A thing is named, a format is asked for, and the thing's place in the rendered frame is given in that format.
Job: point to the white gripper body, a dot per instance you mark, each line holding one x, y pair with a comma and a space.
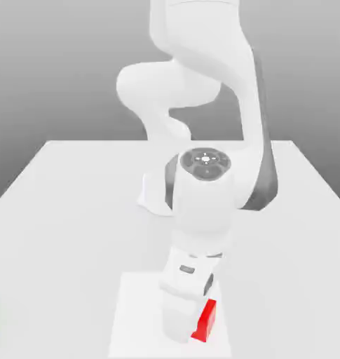
179, 317

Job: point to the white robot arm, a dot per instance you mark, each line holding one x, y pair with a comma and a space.
197, 202

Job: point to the small red cube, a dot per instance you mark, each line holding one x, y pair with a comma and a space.
206, 322

